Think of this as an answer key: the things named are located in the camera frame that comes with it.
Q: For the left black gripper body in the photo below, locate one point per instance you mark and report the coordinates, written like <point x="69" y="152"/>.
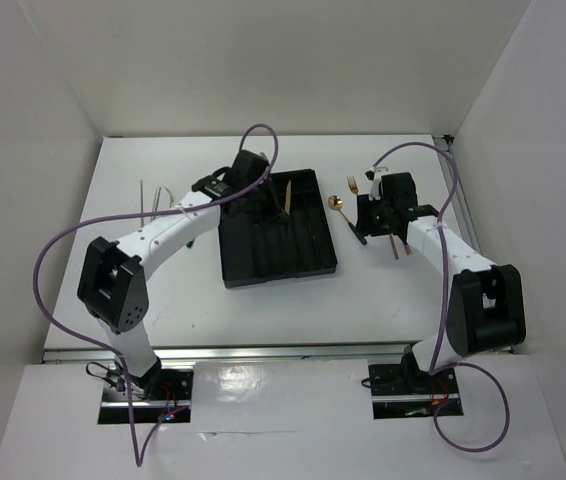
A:
<point x="263" y="206"/>

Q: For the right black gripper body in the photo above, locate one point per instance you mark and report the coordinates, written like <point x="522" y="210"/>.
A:
<point x="373" y="215"/>

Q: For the gold fork green handle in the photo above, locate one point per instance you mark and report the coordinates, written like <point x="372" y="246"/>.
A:
<point x="352" y="185"/>
<point x="171" y="198"/>

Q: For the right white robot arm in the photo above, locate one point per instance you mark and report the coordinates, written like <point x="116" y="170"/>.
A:
<point x="483" y="308"/>

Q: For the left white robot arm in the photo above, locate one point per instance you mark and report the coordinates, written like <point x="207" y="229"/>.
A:
<point x="113" y="280"/>

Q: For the black cutlery organizer tray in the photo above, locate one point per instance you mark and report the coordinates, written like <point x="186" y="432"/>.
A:
<point x="252" y="254"/>

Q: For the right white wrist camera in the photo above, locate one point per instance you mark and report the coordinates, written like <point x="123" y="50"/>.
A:
<point x="375" y="175"/>

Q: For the aluminium right side rail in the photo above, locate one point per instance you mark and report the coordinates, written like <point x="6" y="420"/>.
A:
<point x="460" y="203"/>

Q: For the aluminium rail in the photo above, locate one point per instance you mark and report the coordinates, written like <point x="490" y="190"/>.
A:
<point x="460" y="203"/>
<point x="383" y="351"/>

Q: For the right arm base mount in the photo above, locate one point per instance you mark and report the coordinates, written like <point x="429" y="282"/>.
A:
<point x="398" y="394"/>

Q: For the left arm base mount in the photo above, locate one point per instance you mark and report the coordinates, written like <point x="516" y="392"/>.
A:
<point x="169" y="399"/>

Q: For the aluminium front rail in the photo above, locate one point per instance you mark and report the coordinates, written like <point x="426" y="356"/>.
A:
<point x="383" y="351"/>

